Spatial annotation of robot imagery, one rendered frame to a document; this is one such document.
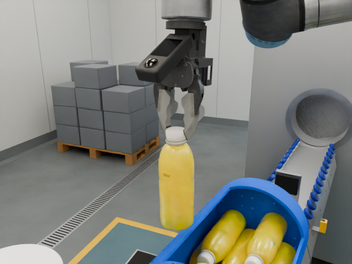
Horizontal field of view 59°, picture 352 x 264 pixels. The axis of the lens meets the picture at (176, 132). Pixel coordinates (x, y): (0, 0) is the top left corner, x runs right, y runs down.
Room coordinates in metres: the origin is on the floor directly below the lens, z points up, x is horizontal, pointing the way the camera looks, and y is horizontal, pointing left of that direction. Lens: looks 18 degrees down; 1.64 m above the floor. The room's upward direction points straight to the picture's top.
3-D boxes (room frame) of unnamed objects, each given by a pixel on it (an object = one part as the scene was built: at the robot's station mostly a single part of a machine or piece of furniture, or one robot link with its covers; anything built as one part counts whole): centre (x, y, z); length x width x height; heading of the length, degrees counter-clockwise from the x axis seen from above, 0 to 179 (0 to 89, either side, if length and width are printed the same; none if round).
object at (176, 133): (0.56, 0.00, 1.44); 0.04 x 0.04 x 0.02
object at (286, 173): (1.14, -0.45, 1.00); 0.10 x 0.04 x 0.15; 59
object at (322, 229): (1.03, -0.54, 0.92); 0.08 x 0.03 x 0.05; 59
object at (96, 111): (4.19, 0.95, 0.59); 1.20 x 0.80 x 1.19; 67
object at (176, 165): (0.56, 0.00, 1.34); 0.07 x 0.07 x 0.19
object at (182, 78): (0.59, -0.02, 1.59); 0.09 x 0.08 x 0.12; 149
